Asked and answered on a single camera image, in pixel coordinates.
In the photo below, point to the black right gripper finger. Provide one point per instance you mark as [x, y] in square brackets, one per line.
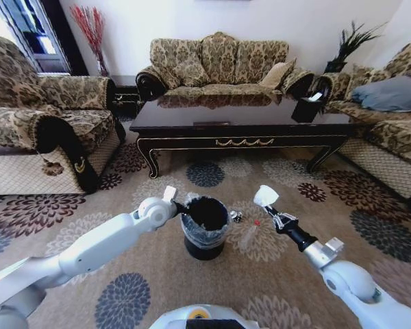
[286, 215]
[274, 218]

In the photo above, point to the white paper trash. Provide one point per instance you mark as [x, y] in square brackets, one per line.
[266, 195]

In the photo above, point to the black trash bin with liner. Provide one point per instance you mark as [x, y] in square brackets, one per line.
[203, 240]

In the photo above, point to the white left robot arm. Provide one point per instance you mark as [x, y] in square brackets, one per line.
[89, 250]

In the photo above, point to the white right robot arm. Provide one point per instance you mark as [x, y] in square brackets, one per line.
[346, 277]

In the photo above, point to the clear bottle with red cap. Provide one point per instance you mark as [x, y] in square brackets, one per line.
[249, 235]

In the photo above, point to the crumpled black white wrapper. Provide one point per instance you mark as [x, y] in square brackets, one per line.
[236, 216]

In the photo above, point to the floral patterned rug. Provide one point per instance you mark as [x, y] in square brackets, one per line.
[157, 274]

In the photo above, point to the dark wooden coffee table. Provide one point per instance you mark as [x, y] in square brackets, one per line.
[239, 116]

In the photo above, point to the black tissue box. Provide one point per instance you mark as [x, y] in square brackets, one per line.
[306, 109]

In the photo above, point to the white robot front shell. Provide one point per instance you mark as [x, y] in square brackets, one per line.
[202, 317]

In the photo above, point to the dark wooden side table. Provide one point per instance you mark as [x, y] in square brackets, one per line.
[125, 96]

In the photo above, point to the patterned sofa with quilted base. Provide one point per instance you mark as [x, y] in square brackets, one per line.
[390, 137]

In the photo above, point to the patterned brown cushion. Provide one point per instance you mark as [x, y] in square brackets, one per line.
[189, 72]

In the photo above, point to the plain beige cushion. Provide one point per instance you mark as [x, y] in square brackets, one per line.
[276, 76]

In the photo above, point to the patterned three-seat sofa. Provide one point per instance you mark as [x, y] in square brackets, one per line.
[222, 65]

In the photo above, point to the blue grey pillow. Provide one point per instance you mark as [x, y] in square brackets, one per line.
[387, 93]

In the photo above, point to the patterned armchair with black arm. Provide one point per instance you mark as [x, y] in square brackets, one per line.
[31, 120]

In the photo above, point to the black feather plant decoration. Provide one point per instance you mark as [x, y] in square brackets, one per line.
[351, 42]

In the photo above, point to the red branch decoration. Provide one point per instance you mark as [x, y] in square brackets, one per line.
[92, 34]

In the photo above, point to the glass door with dark frame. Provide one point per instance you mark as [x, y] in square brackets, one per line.
[37, 34]

